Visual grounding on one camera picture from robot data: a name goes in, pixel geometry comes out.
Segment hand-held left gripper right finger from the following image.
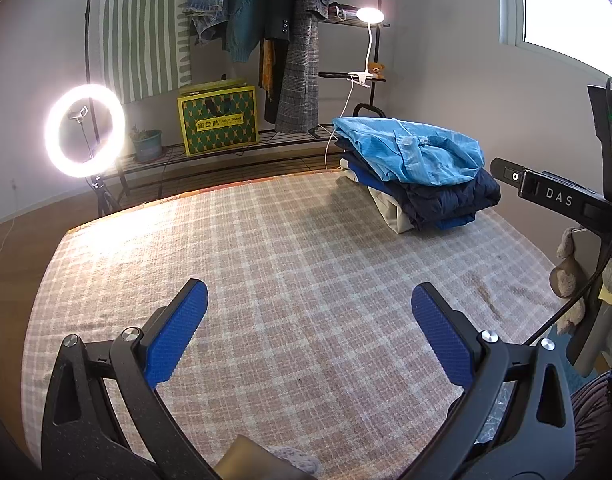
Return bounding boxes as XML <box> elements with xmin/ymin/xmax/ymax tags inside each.
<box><xmin>401</xmin><ymin>282</ymin><xmax>577</xmax><ymax>480</ymax></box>

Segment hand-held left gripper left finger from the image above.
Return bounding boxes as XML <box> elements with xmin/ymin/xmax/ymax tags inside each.
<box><xmin>40</xmin><ymin>278</ymin><xmax>222</xmax><ymax>480</ymax></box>

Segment green striped white cloth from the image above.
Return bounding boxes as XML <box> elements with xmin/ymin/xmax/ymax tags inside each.
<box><xmin>100</xmin><ymin>0</ymin><xmax>194</xmax><ymax>106</ymax></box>

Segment potted plant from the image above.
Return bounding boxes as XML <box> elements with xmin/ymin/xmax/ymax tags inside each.
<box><xmin>129</xmin><ymin>125</ymin><xmax>163</xmax><ymax>163</ymax></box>

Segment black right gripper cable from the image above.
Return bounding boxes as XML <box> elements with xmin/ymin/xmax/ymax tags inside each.
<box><xmin>523</xmin><ymin>77</ymin><xmax>612</xmax><ymax>348</ymax></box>

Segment folded blue garment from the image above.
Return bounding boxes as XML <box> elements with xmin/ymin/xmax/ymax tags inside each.
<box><xmin>346</xmin><ymin>160</ymin><xmax>479</xmax><ymax>231</ymax></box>

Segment light blue jacket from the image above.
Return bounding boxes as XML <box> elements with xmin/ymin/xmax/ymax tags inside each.
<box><xmin>332</xmin><ymin>116</ymin><xmax>487</xmax><ymax>186</ymax></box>

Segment white lamp cable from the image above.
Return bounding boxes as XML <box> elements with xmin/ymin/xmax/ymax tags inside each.
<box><xmin>324</xmin><ymin>80</ymin><xmax>357</xmax><ymax>171</ymax></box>

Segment person's striped pants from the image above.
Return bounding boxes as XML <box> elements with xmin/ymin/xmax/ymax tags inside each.
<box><xmin>571</xmin><ymin>370</ymin><xmax>612</xmax><ymax>461</ymax></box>

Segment window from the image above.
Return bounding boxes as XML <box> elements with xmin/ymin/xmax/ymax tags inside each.
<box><xmin>496</xmin><ymin>0</ymin><xmax>612</xmax><ymax>81</ymax></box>

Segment yellow storage box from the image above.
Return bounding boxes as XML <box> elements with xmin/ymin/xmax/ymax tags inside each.
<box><xmin>177</xmin><ymin>77</ymin><xmax>259</xmax><ymax>157</ymax></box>

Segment black metal clothes rack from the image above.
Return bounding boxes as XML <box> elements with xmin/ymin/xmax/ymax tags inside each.
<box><xmin>83</xmin><ymin>0</ymin><xmax>393</xmax><ymax>206</ymax></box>

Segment white clip lamp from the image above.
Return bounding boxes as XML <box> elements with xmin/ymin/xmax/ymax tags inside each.
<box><xmin>347</xmin><ymin>6</ymin><xmax>385</xmax><ymax>86</ymax></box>

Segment black coat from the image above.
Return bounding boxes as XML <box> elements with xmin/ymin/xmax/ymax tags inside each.
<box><xmin>258</xmin><ymin>0</ymin><xmax>297</xmax><ymax>123</ymax></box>

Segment brown cardboard piece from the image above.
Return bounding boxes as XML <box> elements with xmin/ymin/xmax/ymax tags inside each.
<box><xmin>220</xmin><ymin>435</ymin><xmax>307</xmax><ymax>480</ymax></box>

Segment teal knit jacket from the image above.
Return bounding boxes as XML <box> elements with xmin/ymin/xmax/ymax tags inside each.
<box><xmin>223</xmin><ymin>0</ymin><xmax>266</xmax><ymax>63</ymax></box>

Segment blue floor mat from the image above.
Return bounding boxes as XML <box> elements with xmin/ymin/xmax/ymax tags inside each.
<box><xmin>536</xmin><ymin>320</ymin><xmax>579</xmax><ymax>346</ymax></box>

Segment white floor cable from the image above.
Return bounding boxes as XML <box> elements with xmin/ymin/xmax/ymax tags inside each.
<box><xmin>0</xmin><ymin>215</ymin><xmax>17</xmax><ymax>281</ymax></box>

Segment black ring light tripod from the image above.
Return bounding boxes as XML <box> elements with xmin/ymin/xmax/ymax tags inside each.
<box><xmin>68</xmin><ymin>105</ymin><xmax>122</xmax><ymax>218</ymax></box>

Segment orange scarf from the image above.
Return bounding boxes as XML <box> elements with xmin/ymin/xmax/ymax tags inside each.
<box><xmin>260</xmin><ymin>39</ymin><xmax>277</xmax><ymax>91</ymax></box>

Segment person's right hand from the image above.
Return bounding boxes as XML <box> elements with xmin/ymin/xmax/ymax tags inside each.
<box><xmin>550</xmin><ymin>227</ymin><xmax>612</xmax><ymax>356</ymax></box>

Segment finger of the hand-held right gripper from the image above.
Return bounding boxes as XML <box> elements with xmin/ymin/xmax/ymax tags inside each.
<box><xmin>490</xmin><ymin>156</ymin><xmax>587</xmax><ymax>223</ymax></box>

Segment folded beige garment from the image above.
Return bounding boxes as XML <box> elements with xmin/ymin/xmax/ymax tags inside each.
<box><xmin>340</xmin><ymin>157</ymin><xmax>417</xmax><ymax>235</ymax></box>

